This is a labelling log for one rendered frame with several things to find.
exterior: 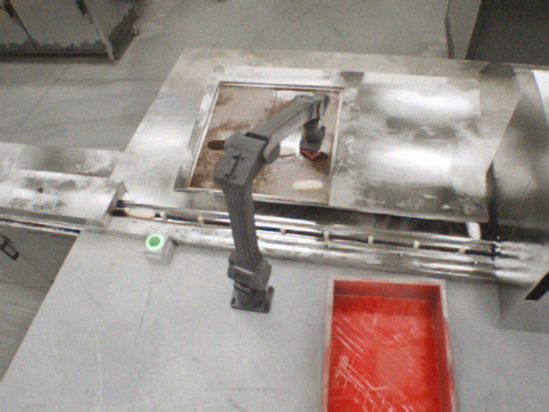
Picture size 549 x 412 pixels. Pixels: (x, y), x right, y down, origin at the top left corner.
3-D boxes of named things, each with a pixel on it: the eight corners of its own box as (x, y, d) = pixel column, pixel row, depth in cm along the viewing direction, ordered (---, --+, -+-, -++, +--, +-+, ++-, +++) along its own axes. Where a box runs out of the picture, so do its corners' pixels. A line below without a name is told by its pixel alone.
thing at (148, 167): (153, 318, 211) (81, 230, 146) (214, 155, 279) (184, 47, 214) (523, 375, 177) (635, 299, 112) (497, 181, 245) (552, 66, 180)
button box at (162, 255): (150, 267, 138) (139, 250, 130) (159, 247, 143) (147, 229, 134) (172, 270, 137) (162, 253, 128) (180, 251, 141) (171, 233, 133)
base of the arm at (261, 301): (230, 307, 123) (268, 314, 121) (225, 296, 117) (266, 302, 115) (237, 282, 128) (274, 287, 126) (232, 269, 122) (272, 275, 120)
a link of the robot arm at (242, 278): (235, 291, 119) (252, 298, 118) (229, 275, 111) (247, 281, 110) (250, 265, 124) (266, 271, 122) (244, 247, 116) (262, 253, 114)
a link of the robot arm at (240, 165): (202, 165, 85) (244, 178, 82) (233, 128, 93) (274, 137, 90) (228, 284, 118) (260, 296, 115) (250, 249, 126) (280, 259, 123)
